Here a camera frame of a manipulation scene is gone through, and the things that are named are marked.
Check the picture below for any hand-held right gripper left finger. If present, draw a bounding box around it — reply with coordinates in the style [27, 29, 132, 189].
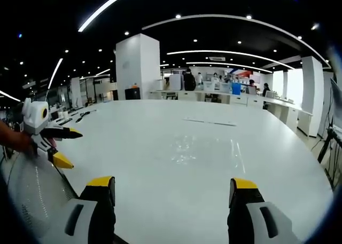
[40, 176, 116, 244]

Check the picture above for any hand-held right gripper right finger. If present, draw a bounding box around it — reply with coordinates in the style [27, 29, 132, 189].
[227, 177, 302, 244]

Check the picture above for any dotted clear food packaging bag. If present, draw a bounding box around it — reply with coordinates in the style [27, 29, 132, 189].
[0, 147, 80, 231]

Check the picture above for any plain clear food packaging bag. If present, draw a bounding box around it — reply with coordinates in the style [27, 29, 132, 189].
[169, 133, 246, 174]

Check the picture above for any person's left hand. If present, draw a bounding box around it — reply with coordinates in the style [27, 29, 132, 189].
[13, 131, 36, 155]

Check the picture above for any black box with orange top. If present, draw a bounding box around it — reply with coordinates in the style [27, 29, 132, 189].
[125, 86, 141, 100]

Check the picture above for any black tripod stand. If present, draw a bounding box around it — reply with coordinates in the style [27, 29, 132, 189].
[317, 126, 342, 190]

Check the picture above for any white square pillar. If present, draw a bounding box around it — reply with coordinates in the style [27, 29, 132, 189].
[115, 33, 161, 100]

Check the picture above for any long white counter desk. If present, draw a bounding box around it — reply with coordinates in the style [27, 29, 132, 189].
[149, 90, 314, 137]

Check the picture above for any long ceiling light strip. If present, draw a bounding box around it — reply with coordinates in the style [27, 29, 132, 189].
[77, 0, 141, 33]

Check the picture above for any white pillar by window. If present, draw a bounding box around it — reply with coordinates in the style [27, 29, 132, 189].
[297, 56, 324, 137]

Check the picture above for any curved white ceiling beam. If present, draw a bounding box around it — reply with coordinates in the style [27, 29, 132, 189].
[141, 13, 332, 68]

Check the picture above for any table cable slot cover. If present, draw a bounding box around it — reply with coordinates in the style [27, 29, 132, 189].
[183, 117, 237, 127]

